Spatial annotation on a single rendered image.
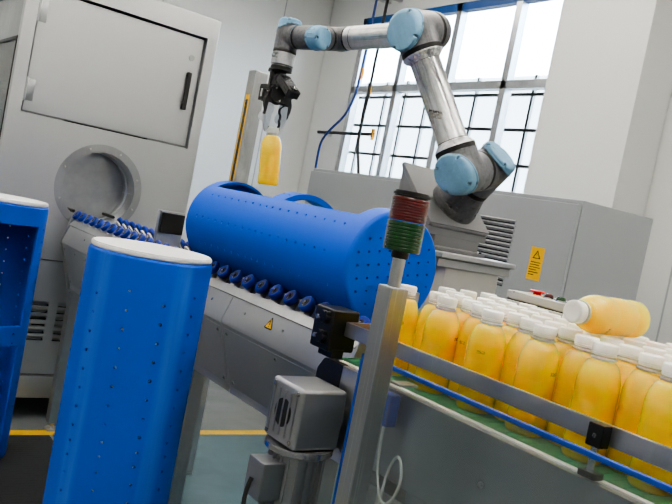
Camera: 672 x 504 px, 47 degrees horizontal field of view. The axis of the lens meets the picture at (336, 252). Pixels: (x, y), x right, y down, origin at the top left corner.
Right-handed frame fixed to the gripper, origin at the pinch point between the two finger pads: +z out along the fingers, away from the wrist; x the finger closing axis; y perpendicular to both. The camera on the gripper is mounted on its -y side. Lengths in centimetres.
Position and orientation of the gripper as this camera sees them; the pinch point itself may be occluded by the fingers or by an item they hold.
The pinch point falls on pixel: (272, 128)
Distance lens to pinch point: 252.3
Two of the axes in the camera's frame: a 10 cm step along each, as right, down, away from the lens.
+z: -2.0, 9.8, 0.5
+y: -5.7, -1.6, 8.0
